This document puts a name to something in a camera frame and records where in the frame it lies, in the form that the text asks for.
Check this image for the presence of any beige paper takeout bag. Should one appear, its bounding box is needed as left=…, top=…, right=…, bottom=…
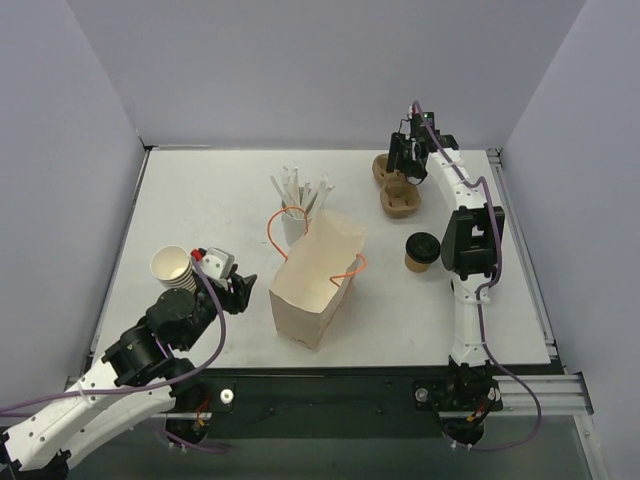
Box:
left=266, top=206, right=367, bottom=350

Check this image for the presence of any black plastic cup lid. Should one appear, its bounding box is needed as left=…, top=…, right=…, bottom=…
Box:
left=405, top=232, right=441, bottom=264

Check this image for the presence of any brown paper coffee cup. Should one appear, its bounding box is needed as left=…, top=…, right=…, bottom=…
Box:
left=404, top=251, right=439, bottom=273

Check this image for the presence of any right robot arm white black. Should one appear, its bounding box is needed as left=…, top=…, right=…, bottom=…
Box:
left=386, top=111, right=505, bottom=368

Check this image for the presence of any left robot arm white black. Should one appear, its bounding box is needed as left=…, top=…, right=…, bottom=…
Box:
left=1, top=272, right=257, bottom=479

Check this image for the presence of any brown pulp cup carrier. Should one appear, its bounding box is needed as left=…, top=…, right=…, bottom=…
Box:
left=372, top=154, right=421, bottom=219

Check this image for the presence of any stack of paper cups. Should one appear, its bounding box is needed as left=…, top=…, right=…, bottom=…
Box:
left=150, top=245, right=196, bottom=293

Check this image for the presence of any white straw holder cup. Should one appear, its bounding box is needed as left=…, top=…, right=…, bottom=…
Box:
left=281, top=203, right=312, bottom=246

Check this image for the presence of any wrapped white straws bundle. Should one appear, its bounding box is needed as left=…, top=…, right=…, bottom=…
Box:
left=269, top=165, right=335, bottom=219

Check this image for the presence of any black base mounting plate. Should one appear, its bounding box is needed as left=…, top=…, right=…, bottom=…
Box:
left=144, top=367, right=506, bottom=441

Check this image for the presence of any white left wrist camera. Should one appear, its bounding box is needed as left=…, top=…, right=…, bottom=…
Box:
left=191, top=247, right=235, bottom=290

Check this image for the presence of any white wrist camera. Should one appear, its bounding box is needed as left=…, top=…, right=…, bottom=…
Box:
left=408, top=101, right=439, bottom=138
left=191, top=247, right=235, bottom=290

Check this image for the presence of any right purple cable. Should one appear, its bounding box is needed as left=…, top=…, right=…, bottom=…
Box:
left=409, top=99, right=543, bottom=451

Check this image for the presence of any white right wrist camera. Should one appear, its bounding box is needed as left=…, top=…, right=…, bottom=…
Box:
left=408, top=101, right=439, bottom=138

